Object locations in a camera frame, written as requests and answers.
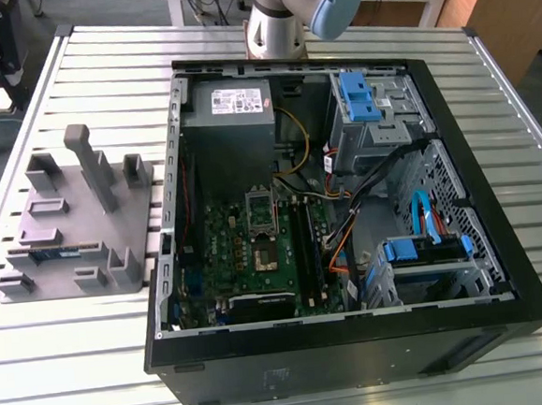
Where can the black open PC case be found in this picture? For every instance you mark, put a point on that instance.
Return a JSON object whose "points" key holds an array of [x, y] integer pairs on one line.
{"points": [[312, 363]]}

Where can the blue drive latch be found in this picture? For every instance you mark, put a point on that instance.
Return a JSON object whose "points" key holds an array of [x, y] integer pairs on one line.
{"points": [[362, 106]]}

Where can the white power connector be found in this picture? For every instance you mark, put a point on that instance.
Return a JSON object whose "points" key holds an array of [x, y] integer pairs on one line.
{"points": [[326, 241]]}

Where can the metal disk bay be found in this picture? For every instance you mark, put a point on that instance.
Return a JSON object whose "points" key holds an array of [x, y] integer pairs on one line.
{"points": [[445, 273]]}

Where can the blue RAM stick on rack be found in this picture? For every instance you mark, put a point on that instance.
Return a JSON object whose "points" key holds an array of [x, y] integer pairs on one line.
{"points": [[54, 254]]}

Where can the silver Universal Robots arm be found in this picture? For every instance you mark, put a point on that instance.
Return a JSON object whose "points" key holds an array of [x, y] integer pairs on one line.
{"points": [[276, 28]]}

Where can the wooden cabinet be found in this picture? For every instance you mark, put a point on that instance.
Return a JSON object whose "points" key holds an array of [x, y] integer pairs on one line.
{"points": [[513, 5]]}

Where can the grey metal drive cage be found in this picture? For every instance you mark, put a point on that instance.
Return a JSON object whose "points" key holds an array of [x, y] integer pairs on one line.
{"points": [[387, 132]]}

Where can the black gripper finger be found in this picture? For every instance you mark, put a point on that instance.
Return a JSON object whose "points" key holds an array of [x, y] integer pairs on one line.
{"points": [[17, 91]]}

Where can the black CPU socket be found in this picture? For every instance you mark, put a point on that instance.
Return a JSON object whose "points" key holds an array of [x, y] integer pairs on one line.
{"points": [[266, 259]]}

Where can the hard disk in blue carrier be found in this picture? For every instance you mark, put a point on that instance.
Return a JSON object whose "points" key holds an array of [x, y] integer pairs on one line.
{"points": [[399, 251]]}

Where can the grey plastic parts rack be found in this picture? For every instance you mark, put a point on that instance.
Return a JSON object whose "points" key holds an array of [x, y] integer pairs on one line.
{"points": [[84, 217]]}

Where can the black RAM slot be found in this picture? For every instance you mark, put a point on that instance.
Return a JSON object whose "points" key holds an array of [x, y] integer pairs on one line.
{"points": [[297, 256]]}

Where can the black graphics card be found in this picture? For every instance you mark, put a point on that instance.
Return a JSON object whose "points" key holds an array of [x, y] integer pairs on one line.
{"points": [[260, 306]]}

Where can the green Dell motherboard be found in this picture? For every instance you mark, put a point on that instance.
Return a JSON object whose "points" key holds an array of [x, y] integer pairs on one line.
{"points": [[224, 262]]}

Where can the grey power supply unit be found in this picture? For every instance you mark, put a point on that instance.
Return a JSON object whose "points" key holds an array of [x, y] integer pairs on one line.
{"points": [[228, 135]]}

